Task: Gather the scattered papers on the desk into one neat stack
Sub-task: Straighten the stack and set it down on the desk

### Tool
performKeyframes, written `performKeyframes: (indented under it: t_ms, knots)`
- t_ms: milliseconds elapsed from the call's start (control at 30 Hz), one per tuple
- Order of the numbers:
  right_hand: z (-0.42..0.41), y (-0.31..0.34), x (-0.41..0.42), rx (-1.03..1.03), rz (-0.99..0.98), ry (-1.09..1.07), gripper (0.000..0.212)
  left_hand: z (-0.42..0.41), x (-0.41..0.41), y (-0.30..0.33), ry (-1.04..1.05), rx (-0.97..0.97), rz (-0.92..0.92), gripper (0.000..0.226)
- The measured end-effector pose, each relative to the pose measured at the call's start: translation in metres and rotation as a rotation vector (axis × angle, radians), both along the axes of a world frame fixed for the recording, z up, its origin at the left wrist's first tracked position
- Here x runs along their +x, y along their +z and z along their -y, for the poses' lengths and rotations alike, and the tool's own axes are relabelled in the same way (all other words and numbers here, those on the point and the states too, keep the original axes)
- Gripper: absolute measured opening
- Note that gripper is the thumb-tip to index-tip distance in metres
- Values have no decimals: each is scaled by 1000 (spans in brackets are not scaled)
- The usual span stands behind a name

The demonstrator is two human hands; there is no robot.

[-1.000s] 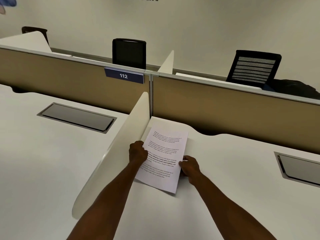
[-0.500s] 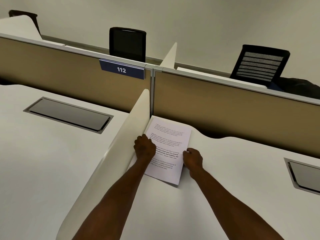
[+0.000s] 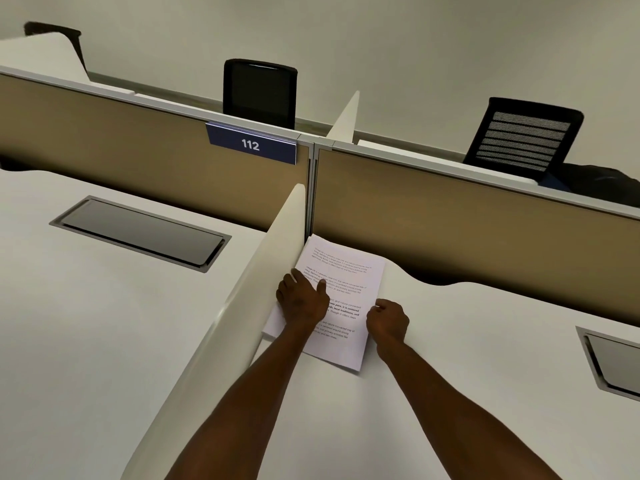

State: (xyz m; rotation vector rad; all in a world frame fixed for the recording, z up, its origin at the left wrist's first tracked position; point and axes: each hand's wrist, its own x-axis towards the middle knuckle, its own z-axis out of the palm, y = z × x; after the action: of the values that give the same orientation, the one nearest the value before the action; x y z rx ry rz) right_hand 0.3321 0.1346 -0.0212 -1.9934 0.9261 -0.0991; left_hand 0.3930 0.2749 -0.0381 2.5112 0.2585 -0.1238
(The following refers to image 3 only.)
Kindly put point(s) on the person's left forearm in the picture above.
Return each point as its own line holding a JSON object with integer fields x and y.
{"x": 250, "y": 409}

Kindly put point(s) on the blue number plate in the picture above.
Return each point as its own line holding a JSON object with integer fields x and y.
{"x": 250, "y": 144}

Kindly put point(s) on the person's left hand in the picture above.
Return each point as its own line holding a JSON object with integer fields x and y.
{"x": 302, "y": 302}

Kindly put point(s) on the black striped mesh office chair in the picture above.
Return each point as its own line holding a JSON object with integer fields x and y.
{"x": 530, "y": 105}

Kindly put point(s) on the beige partition screen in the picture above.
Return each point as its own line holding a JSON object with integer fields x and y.
{"x": 450, "y": 234}
{"x": 125, "y": 144}

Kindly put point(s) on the white curved divider panel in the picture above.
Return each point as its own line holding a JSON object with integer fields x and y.
{"x": 347, "y": 124}
{"x": 35, "y": 54}
{"x": 225, "y": 354}

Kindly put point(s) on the black bag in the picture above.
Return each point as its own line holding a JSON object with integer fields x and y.
{"x": 600, "y": 184}

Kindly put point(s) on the pile of printed white papers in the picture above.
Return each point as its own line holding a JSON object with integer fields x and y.
{"x": 345, "y": 274}

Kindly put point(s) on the person's right hand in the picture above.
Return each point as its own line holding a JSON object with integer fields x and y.
{"x": 389, "y": 322}

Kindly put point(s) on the black solid-back office chair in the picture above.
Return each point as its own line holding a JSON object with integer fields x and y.
{"x": 260, "y": 92}

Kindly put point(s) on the person's right forearm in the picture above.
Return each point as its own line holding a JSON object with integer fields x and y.
{"x": 450, "y": 419}

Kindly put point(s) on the white desk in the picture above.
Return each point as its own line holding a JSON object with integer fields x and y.
{"x": 500, "y": 369}
{"x": 100, "y": 344}

